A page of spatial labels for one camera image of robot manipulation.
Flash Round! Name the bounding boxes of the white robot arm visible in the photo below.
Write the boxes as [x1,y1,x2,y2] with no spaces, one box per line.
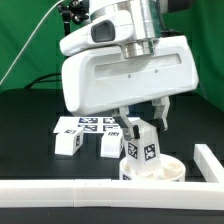
[60,0,198,140]

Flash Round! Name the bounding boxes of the white marker sheet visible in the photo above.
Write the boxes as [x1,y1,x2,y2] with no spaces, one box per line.
[53,116,141,135]

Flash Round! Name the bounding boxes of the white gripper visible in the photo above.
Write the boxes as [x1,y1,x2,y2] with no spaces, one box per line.
[62,36,199,140]

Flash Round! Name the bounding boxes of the white cable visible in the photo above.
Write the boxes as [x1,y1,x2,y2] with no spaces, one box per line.
[0,0,64,87]

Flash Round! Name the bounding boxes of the white round stool seat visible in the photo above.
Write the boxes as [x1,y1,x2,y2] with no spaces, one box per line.
[119,154,186,182]

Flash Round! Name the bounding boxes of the white L-shaped fence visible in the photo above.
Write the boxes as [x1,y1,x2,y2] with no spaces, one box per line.
[0,144,224,210]

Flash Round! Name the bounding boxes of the black cables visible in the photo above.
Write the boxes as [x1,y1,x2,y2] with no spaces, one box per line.
[23,71,63,90]

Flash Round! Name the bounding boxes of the black camera stand pole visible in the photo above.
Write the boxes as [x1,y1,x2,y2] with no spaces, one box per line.
[58,0,89,36]

